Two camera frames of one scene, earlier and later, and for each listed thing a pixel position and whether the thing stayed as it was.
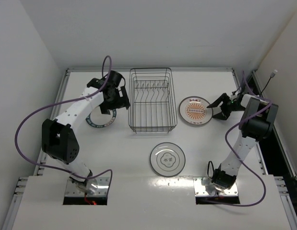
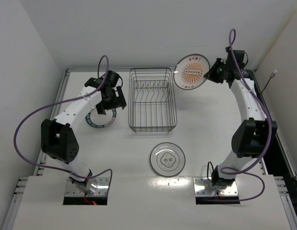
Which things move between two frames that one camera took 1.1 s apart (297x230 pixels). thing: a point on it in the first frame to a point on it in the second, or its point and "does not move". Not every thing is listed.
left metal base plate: [102, 189] does not move
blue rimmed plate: [96, 119] does not move
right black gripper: [226, 105] to [216, 72]
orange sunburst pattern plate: [193, 110] to [189, 70]
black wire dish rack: [151, 104] does not move
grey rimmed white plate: [167, 159] does not move
